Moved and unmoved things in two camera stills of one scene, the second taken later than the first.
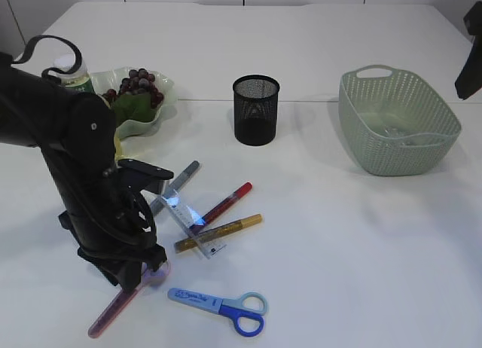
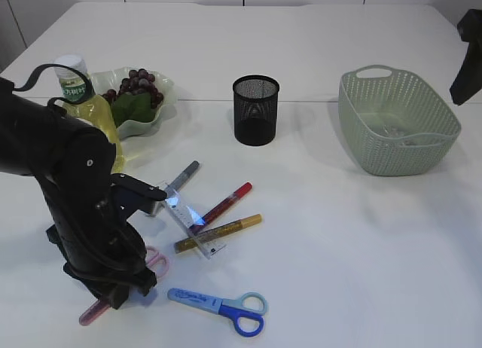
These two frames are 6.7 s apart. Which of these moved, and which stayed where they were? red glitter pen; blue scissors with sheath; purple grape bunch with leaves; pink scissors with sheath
Moved: pink scissors with sheath
Stayed: blue scissors with sheath; red glitter pen; purple grape bunch with leaves
